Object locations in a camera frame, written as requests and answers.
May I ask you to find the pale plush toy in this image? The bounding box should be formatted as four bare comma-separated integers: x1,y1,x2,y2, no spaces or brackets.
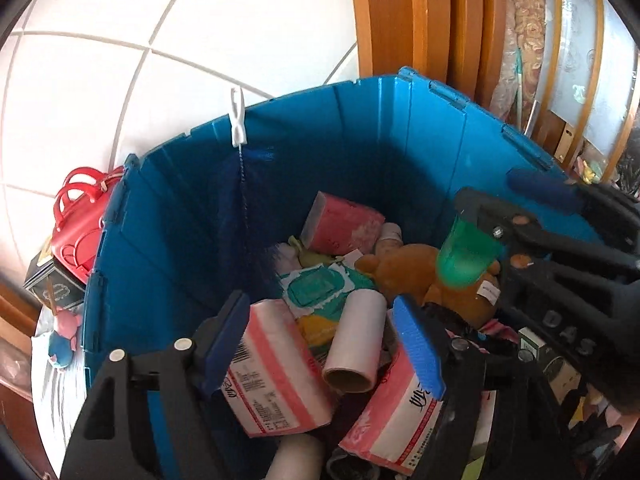
275,235,341,273

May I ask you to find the yellow packet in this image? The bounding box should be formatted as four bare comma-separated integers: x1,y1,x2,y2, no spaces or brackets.
300,312,341,356

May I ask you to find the red toy handbag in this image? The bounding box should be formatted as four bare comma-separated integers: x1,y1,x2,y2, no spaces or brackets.
50,166,126,286

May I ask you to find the small cream bottle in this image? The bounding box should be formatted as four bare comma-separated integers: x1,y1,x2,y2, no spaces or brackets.
375,222,403,256

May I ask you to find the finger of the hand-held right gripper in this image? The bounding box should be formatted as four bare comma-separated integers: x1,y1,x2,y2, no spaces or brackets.
454,186,640,287
507,166,640,257

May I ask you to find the green plastic cup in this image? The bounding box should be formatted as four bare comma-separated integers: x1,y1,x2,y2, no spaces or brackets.
435,212,503,291

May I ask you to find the white paper roll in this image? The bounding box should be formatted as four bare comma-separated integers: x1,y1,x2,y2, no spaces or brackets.
322,290,388,393
265,432,326,480

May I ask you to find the green broom handle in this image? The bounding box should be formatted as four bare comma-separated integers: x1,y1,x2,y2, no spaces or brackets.
514,47,526,131

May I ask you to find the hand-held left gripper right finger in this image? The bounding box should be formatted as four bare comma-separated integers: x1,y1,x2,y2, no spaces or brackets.
392,294,571,480

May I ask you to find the brown teddy bear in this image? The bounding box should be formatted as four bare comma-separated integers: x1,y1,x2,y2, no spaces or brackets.
356,244,501,328

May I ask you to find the frosted glass door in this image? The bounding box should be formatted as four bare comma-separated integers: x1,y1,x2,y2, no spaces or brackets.
530,0,640,171

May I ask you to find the patterned fabric roll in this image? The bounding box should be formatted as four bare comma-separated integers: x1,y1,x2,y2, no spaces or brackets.
492,0,548,126

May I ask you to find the black box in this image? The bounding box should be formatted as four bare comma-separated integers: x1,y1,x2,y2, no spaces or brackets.
22,237,88,311

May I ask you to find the pink and blue plush toy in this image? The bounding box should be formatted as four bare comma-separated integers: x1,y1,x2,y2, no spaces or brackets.
47,305,83,370

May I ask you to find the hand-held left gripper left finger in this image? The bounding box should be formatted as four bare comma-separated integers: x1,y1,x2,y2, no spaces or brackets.
60,290,251,480

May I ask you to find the brown wooden furniture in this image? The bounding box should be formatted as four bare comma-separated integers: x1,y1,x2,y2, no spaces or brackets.
0,280,46,411

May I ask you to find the wooden door frame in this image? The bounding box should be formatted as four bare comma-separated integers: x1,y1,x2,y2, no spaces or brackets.
347,0,511,111

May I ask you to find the grey striped cloth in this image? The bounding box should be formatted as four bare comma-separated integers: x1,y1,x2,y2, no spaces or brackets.
30,305,101,480

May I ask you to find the blue plastic container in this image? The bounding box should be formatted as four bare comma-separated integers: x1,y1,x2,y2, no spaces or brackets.
82,66,608,480

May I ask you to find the green wet wipes pack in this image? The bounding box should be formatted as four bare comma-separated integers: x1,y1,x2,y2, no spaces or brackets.
277,265,376,321

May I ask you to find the pink tissue packet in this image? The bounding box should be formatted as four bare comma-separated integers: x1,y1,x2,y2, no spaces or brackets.
220,299,335,438
300,191,386,257
339,345,446,476

